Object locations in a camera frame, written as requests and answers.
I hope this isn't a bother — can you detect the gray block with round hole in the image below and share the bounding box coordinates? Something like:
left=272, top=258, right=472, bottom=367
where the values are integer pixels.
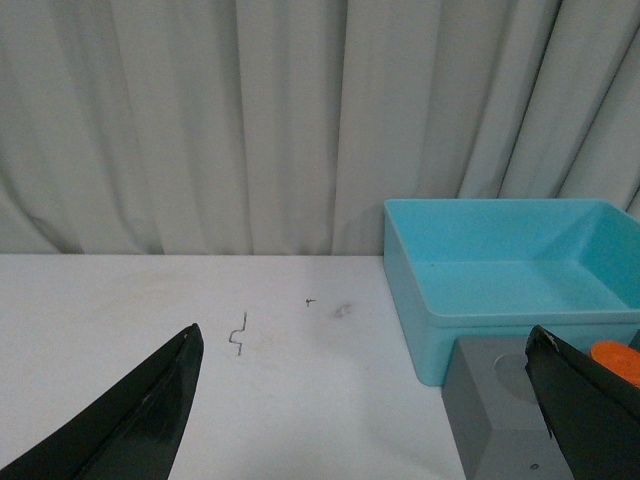
left=442, top=337, right=573, bottom=480

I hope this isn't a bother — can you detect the orange cylinder part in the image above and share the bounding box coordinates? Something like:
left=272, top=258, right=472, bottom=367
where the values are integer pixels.
left=590, top=340, right=640, bottom=387

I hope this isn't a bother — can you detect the white curtain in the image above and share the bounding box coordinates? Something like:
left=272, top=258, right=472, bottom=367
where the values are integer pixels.
left=1, top=1, right=639, bottom=255

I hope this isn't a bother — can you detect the blue plastic box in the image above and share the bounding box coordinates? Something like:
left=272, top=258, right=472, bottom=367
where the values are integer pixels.
left=383, top=199, right=639, bottom=386

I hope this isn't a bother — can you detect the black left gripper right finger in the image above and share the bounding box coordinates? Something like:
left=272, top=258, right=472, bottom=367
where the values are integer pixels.
left=525, top=325, right=639, bottom=479

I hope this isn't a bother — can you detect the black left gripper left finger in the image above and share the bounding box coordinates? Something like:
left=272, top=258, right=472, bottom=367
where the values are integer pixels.
left=1, top=324, right=204, bottom=479

